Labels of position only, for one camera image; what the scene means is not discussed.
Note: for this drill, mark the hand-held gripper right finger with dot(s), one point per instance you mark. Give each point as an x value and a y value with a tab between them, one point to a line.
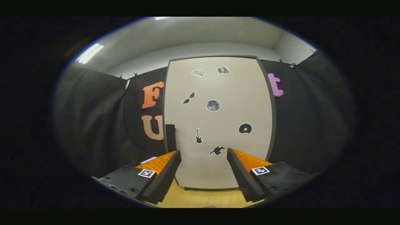
242	176

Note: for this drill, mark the ceiling light panel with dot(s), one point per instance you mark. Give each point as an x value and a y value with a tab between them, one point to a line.
162	18

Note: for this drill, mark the black backdrop cloth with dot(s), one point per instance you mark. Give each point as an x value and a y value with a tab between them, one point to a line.
93	125

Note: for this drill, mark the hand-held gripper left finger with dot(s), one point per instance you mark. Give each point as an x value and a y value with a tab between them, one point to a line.
164	178

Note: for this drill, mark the grey cabinet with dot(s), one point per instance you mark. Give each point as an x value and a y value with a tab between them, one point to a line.
212	56

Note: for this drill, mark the blue and white box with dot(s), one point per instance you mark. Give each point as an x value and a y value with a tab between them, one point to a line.
148	160

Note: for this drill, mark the ceiling light strip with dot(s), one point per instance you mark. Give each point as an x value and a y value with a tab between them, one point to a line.
90	53

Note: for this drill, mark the white cabinet door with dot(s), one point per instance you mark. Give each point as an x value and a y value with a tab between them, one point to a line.
225	90

